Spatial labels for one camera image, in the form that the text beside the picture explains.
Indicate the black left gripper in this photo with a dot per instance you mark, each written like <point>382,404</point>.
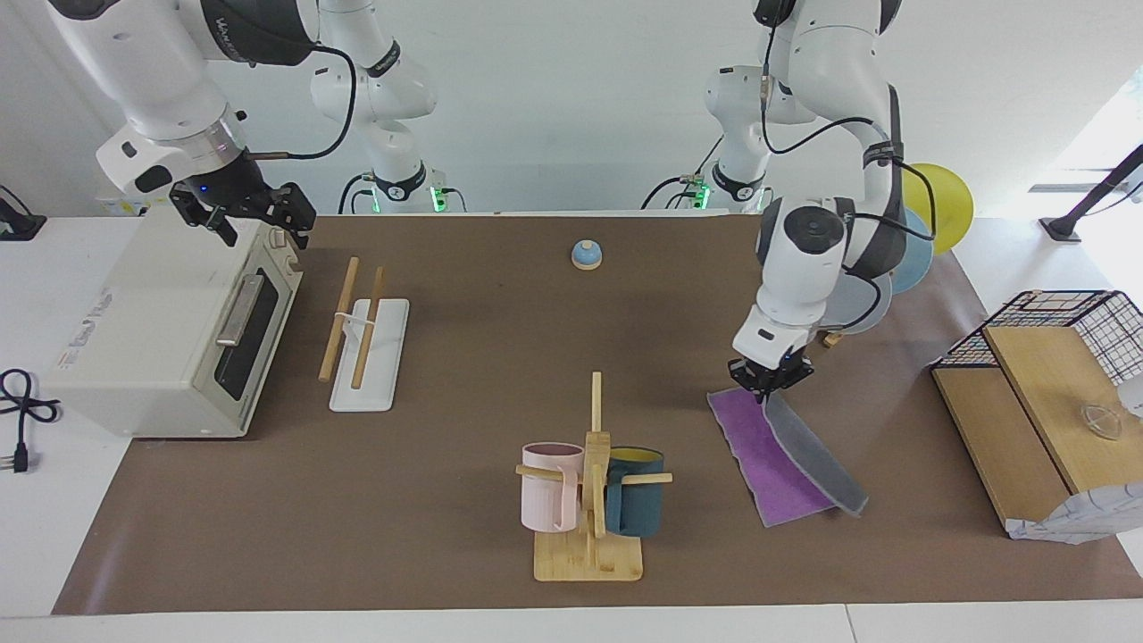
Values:
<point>772,373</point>

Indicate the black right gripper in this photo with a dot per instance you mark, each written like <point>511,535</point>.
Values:
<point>228,186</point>

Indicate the purple and grey towel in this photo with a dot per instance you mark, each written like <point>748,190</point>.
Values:
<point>817,460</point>

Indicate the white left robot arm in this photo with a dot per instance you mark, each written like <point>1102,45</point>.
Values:
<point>804,259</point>

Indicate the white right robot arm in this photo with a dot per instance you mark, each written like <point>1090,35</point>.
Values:
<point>152,71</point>

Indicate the wooden plate rack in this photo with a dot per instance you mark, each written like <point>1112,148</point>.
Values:
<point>833,338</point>

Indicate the white towel rack wooden bars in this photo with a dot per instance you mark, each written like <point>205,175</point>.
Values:
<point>375,357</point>

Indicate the frosted white plate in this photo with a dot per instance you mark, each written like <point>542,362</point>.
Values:
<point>862,308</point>

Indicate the white socket box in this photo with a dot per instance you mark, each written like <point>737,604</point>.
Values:
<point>116,205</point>

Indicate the white toaster oven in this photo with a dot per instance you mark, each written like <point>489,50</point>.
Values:
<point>143,330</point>

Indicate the dark teal mug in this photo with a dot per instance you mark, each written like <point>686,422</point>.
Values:
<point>638,505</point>

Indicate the light blue plate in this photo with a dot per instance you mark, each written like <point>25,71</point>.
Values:
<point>915,263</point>

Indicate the black clamp base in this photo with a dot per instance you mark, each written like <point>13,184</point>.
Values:
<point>18,223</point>

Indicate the wooden mug tree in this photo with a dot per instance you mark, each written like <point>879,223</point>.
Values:
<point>589,558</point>

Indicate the pink mug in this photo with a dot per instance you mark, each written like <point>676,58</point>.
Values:
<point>546,496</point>

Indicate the yellow plate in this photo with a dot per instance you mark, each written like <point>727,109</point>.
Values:
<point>951,201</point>

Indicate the clear glass lid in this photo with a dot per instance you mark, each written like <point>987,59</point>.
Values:
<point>1098,420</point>

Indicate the white patterned cloth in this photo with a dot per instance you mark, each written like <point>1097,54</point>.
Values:
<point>1080,518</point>

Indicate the brown table mat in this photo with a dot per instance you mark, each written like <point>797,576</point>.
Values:
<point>446,500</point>

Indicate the black stand leg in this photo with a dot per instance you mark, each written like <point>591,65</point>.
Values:
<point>1094,196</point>

